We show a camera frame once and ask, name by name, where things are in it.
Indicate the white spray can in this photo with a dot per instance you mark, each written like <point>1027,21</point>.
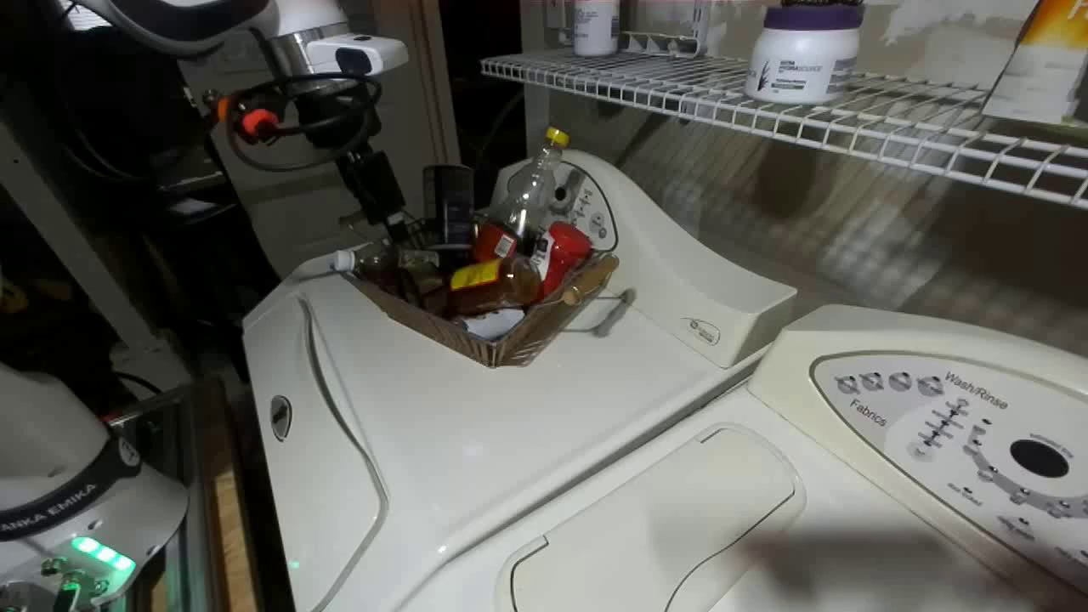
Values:
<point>596,26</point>

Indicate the wooden board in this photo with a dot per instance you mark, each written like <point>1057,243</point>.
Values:
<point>232,522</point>

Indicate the black rectangular container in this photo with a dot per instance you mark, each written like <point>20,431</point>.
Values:
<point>451,205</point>

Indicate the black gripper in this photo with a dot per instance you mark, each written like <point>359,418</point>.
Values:
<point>370,185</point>

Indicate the blue white can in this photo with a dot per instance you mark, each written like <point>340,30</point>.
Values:
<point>494,324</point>

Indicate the orange cardboard box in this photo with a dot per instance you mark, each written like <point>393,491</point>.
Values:
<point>1037,68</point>

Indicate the red lid white container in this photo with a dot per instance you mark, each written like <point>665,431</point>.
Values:
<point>564,260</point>

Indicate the clear bottle with black contents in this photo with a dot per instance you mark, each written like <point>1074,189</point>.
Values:
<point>530,191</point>

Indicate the amber bottle with yellow label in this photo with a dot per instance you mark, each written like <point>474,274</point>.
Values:
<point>494,282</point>

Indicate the cream white laundry machine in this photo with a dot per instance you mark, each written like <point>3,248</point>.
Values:
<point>452,431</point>
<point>726,499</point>

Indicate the white jar purple lid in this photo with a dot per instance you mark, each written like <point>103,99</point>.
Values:
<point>805,56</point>

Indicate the brown bottle with white cap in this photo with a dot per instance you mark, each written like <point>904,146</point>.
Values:
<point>393,264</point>

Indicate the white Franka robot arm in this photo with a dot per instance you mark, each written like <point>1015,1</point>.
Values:
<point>70,454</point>

